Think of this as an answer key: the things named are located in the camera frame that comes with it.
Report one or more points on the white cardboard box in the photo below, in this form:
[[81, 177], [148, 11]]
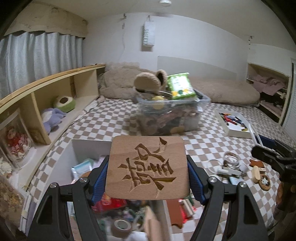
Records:
[[77, 151]]

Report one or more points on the checkered bed sheet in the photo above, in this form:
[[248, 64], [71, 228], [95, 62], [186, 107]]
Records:
[[206, 145]]

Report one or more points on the clear plastic storage bin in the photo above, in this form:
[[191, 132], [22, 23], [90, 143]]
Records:
[[177, 116]]

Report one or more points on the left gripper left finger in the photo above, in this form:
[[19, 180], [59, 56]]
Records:
[[51, 220]]

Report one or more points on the closet shelf with clothes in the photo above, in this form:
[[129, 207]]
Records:
[[274, 88]]

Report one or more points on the green wet wipes pack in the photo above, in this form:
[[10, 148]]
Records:
[[180, 86]]

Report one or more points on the beige fluffy slipper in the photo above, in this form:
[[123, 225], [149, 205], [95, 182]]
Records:
[[151, 81]]

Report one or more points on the beige fluffy blanket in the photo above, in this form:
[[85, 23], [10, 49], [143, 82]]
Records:
[[118, 79]]

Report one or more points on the grey window curtain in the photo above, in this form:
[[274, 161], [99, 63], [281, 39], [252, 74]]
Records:
[[27, 57]]

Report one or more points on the brown leather pouch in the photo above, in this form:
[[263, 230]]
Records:
[[175, 212]]

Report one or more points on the purple plush toy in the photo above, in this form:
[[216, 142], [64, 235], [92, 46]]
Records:
[[51, 118]]

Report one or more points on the kraft paper bag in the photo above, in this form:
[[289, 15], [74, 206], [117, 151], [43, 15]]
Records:
[[152, 226]]

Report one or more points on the brown tape roll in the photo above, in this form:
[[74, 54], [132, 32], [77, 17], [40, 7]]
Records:
[[121, 228]]

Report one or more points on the doll in clear case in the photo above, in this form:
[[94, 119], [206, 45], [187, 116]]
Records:
[[15, 140]]

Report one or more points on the red cardboard box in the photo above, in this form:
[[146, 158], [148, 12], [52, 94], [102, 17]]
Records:
[[107, 204]]

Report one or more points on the yellow ball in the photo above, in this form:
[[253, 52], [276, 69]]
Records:
[[158, 102]]

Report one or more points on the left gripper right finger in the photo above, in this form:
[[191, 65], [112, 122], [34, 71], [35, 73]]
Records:
[[244, 220]]

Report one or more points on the white tray with pens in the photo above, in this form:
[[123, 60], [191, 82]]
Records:
[[233, 123]]

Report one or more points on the avocado plush toy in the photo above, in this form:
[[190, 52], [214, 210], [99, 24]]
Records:
[[64, 103]]

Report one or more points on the round wooden flower coaster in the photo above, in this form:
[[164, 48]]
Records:
[[264, 182]]

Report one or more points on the white tape rolls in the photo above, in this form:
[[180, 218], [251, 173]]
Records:
[[231, 160]]

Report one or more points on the wooden shelf unit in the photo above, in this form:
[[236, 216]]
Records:
[[32, 99]]

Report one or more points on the carved wooden coaster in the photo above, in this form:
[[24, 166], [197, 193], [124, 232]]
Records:
[[147, 168]]

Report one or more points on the white hanging paper bag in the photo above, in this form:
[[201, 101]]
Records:
[[148, 34]]

